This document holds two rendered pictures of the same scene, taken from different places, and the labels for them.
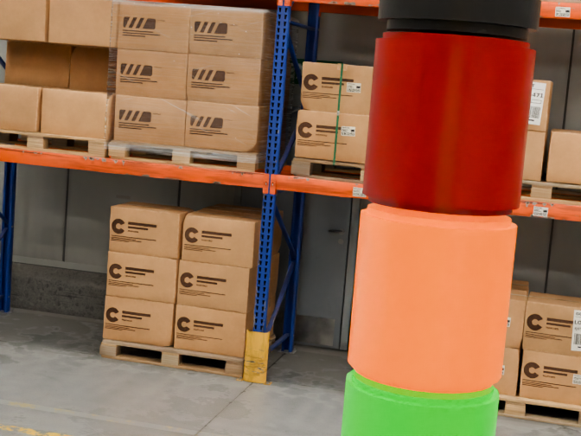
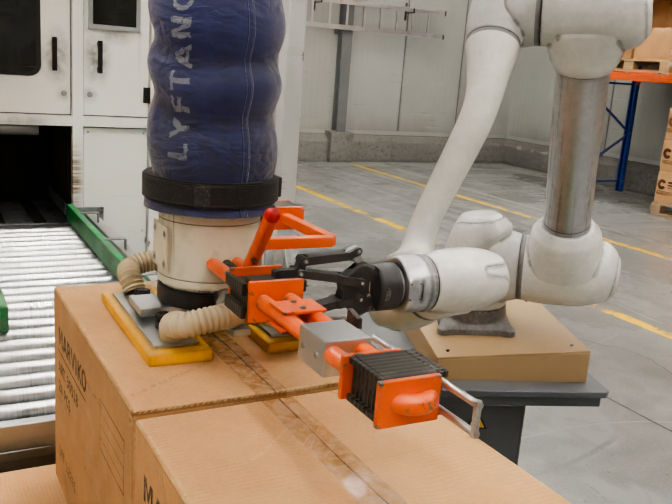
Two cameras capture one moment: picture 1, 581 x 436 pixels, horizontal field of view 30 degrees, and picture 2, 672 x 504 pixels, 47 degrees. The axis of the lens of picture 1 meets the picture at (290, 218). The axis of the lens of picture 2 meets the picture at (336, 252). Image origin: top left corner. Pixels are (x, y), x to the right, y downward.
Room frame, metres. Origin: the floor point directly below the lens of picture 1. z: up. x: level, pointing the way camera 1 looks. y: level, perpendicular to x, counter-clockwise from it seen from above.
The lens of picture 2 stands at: (-0.34, -2.88, 1.40)
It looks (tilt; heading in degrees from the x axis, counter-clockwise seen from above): 13 degrees down; 48
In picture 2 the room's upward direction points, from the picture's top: 4 degrees clockwise
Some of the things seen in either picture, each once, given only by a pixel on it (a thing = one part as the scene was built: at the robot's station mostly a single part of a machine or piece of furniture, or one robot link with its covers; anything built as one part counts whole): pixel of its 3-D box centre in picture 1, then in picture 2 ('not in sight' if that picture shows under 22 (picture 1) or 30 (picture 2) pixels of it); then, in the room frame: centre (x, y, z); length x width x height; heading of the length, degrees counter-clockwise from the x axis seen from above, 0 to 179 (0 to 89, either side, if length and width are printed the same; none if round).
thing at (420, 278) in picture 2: not in sight; (406, 284); (0.53, -2.09, 1.08); 0.09 x 0.06 x 0.09; 76
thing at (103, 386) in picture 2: not in sight; (200, 431); (0.36, -1.79, 0.75); 0.60 x 0.40 x 0.40; 78
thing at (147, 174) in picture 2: not in sight; (212, 185); (0.37, -1.78, 1.19); 0.23 x 0.23 x 0.04
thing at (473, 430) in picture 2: not in sight; (403, 362); (0.29, -2.32, 1.08); 0.31 x 0.03 x 0.05; 77
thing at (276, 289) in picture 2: not in sight; (265, 292); (0.31, -2.02, 1.08); 0.10 x 0.08 x 0.06; 167
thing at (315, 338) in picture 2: not in sight; (333, 347); (0.26, -2.23, 1.08); 0.07 x 0.07 x 0.04; 77
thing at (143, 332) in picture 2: not in sight; (152, 314); (0.28, -1.76, 0.97); 0.34 x 0.10 x 0.05; 77
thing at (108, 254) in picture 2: not in sight; (113, 248); (1.07, 0.06, 0.60); 1.60 x 0.10 x 0.09; 77
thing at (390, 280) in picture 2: not in sight; (365, 287); (0.46, -2.07, 1.08); 0.09 x 0.07 x 0.08; 166
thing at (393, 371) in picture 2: not in sight; (388, 386); (0.22, -2.36, 1.08); 0.08 x 0.07 x 0.05; 77
